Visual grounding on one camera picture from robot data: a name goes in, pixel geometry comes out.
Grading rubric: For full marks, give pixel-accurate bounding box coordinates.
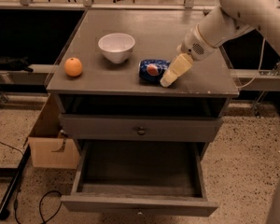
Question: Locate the white cable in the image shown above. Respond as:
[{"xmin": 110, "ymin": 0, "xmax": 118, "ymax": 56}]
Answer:
[{"xmin": 236, "ymin": 37, "xmax": 267, "ymax": 91}]

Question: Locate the closed grey top drawer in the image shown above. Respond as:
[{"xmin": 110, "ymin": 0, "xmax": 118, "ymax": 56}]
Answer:
[{"xmin": 60, "ymin": 114, "xmax": 222, "ymax": 143}]

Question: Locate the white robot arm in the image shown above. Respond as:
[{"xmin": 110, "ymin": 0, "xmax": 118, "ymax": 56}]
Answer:
[{"xmin": 161, "ymin": 0, "xmax": 280, "ymax": 87}]

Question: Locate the black floor cable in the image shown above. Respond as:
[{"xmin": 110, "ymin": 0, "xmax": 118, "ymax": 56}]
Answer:
[{"xmin": 38, "ymin": 189, "xmax": 63, "ymax": 224}]

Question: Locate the blue pepsi can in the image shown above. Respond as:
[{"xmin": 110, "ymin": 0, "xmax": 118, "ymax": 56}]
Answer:
[{"xmin": 139, "ymin": 59, "xmax": 170, "ymax": 83}]

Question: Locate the cardboard box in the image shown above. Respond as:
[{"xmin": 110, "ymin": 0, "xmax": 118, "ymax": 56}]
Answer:
[{"xmin": 28, "ymin": 96, "xmax": 80, "ymax": 169}]

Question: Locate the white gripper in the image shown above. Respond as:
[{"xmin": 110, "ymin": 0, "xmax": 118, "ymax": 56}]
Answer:
[{"xmin": 160, "ymin": 25, "xmax": 216, "ymax": 87}]

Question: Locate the black cloth on shelf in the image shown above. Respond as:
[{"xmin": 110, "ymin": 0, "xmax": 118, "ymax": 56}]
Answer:
[{"xmin": 0, "ymin": 56, "xmax": 34, "ymax": 72}]

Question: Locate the open grey middle drawer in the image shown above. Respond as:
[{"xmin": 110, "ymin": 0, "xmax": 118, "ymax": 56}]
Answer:
[{"xmin": 62, "ymin": 141, "xmax": 218, "ymax": 217}]

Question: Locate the white bowl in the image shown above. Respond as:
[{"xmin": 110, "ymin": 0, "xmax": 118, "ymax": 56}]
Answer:
[{"xmin": 98, "ymin": 33, "xmax": 135, "ymax": 63}]

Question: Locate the grey drawer cabinet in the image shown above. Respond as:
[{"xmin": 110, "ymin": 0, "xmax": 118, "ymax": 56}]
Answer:
[{"xmin": 46, "ymin": 8, "xmax": 240, "ymax": 217}]

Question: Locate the round drawer knob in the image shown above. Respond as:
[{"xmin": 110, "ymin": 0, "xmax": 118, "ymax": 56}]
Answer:
[{"xmin": 137, "ymin": 127, "xmax": 146, "ymax": 135}]

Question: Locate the black bar on floor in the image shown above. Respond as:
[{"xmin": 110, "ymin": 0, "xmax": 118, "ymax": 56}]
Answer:
[{"xmin": 0, "ymin": 147, "xmax": 31, "ymax": 220}]

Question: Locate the orange fruit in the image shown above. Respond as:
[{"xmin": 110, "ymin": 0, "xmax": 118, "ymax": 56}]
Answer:
[{"xmin": 64, "ymin": 57, "xmax": 83, "ymax": 77}]

